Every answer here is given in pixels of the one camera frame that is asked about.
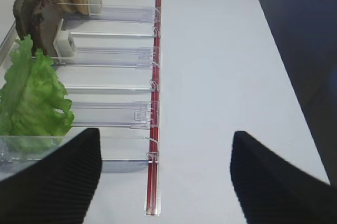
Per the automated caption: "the red rail strip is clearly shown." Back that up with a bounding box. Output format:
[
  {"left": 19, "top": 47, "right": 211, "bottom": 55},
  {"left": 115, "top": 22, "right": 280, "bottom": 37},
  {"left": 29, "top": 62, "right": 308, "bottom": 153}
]
[{"left": 145, "top": 0, "right": 162, "bottom": 216}]

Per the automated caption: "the clear acrylic rack right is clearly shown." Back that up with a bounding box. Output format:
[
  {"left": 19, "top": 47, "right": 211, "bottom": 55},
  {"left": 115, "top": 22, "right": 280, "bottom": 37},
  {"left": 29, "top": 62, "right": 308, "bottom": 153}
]
[{"left": 1, "top": 0, "right": 155, "bottom": 178}]

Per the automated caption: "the green lettuce leaf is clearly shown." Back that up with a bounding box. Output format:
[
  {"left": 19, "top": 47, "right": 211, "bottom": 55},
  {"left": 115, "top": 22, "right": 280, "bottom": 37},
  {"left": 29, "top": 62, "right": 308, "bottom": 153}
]
[{"left": 0, "top": 34, "right": 75, "bottom": 153}]

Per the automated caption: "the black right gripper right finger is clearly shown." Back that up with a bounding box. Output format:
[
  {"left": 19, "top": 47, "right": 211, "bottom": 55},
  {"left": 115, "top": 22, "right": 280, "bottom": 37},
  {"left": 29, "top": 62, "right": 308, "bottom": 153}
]
[{"left": 230, "top": 131, "right": 336, "bottom": 223}]

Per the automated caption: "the brown meat patty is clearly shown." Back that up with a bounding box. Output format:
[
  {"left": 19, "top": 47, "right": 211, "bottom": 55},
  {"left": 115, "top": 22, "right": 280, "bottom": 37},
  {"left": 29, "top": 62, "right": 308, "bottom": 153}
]
[
  {"left": 13, "top": 0, "right": 37, "bottom": 40},
  {"left": 31, "top": 0, "right": 63, "bottom": 57}
]

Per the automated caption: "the brown meat patty rear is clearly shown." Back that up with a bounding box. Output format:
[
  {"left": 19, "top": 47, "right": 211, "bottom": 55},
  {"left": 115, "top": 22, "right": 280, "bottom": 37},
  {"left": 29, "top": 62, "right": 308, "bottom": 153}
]
[{"left": 13, "top": 0, "right": 37, "bottom": 40}]

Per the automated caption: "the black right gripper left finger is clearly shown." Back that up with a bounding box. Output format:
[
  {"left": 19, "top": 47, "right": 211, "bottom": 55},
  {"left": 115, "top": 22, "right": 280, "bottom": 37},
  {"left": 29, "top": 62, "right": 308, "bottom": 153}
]
[{"left": 1, "top": 128, "right": 102, "bottom": 223}]

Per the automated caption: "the cream metal tray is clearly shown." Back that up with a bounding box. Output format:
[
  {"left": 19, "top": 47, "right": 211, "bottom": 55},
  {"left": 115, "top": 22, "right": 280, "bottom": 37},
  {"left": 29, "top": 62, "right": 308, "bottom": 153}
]
[{"left": 1, "top": 0, "right": 18, "bottom": 70}]

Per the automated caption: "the brown meat patty front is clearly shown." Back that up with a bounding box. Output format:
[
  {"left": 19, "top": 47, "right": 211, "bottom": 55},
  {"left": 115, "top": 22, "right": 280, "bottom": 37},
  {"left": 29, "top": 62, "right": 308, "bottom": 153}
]
[{"left": 31, "top": 0, "right": 63, "bottom": 57}]

